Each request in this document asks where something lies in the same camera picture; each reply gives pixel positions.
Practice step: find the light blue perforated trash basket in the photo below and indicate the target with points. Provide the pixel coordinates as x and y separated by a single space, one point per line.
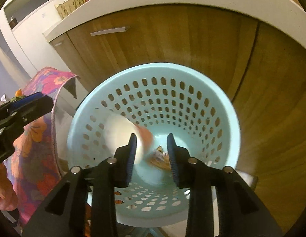
166 99

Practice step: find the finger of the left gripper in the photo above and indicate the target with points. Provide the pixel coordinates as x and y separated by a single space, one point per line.
17 114

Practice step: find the floral cloth covered table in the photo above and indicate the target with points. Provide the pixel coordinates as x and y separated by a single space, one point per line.
32 171

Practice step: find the green vegetable scrap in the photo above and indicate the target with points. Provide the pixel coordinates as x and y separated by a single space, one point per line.
17 98

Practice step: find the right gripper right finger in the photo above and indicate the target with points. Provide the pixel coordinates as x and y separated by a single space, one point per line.
240 211

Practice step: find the white paper cup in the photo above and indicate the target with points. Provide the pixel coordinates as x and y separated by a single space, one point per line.
117 132

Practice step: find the beige chopstick holder basket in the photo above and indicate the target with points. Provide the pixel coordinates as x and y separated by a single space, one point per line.
66 8

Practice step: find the orange snack bag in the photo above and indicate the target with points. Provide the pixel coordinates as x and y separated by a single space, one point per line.
160 159

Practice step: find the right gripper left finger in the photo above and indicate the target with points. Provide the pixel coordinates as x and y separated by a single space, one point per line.
62 213

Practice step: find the dark bottle on ledge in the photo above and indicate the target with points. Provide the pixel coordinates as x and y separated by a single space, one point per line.
13 22

